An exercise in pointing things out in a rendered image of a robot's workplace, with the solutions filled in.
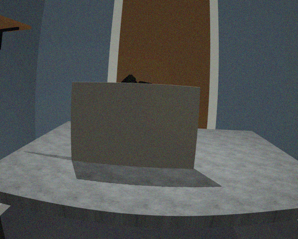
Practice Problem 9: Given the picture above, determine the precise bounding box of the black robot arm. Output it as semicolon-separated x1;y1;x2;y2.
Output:
122;74;137;83

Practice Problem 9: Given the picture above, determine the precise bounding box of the grey flat rectangular board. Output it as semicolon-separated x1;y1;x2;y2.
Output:
71;82;200;169

